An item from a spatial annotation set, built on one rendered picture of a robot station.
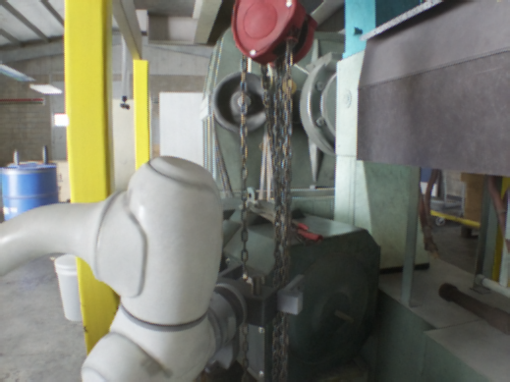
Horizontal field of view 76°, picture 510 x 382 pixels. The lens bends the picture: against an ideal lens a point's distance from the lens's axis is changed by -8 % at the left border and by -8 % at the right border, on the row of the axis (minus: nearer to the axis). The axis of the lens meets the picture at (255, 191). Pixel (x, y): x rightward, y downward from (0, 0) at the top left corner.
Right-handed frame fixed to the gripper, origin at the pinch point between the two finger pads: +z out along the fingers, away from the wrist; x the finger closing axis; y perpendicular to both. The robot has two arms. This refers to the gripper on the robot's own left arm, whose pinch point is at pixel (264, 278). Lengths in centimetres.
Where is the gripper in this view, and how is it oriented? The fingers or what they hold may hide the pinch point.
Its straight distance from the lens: 69.0
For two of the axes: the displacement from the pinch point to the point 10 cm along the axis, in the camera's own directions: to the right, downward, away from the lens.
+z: 4.7, -1.2, 8.7
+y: 0.0, -9.9, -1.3
